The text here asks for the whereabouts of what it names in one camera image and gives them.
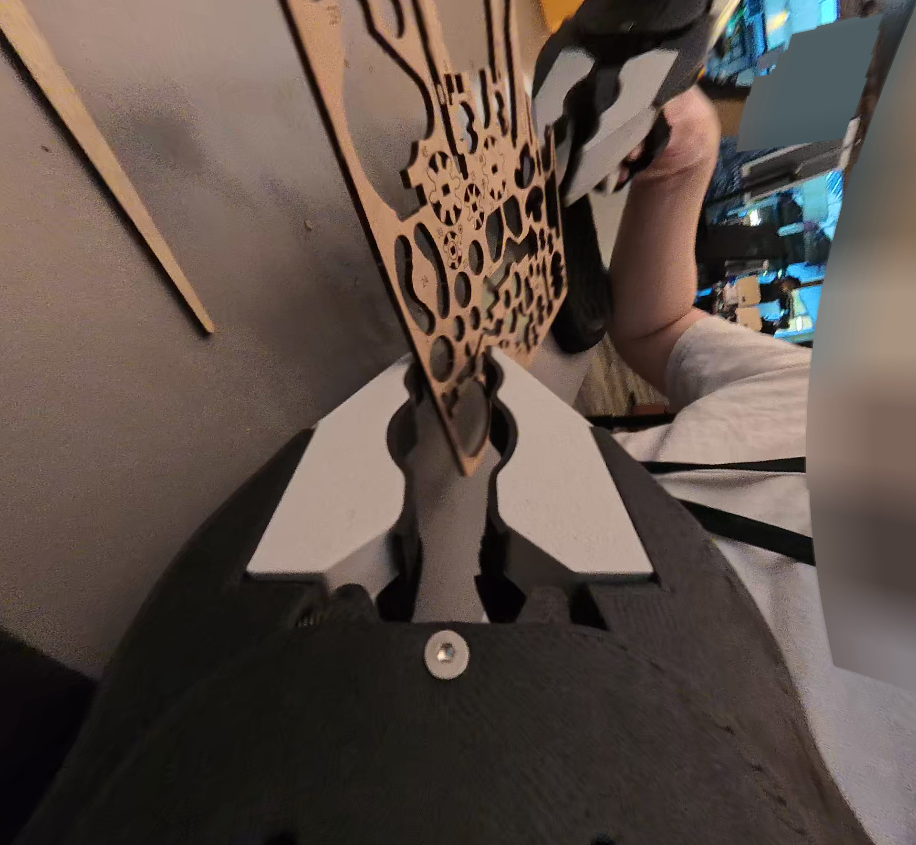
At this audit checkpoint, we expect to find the laser-cut wooden parts sheet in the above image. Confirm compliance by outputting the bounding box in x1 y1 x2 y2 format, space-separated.
254 0 570 477

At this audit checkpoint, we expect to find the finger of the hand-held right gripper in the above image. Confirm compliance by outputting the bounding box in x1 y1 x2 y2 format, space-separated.
531 45 611 146
560 48 682 208

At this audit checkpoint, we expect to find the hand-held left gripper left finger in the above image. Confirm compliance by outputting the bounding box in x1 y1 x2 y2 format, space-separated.
245 355 423 610

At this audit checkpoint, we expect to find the plain wooden sheet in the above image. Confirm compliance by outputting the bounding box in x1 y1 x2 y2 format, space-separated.
0 0 214 335

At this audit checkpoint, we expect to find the person's right hand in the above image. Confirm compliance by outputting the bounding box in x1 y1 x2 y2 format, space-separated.
643 95 721 182

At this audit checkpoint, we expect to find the wide black strap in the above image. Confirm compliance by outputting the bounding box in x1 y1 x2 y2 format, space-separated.
676 498 815 567

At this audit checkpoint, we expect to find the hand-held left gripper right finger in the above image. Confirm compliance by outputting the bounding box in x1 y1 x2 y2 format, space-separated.
476 350 657 613

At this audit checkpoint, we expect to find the person's right forearm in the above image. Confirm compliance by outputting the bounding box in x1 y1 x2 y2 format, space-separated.
608 165 717 398

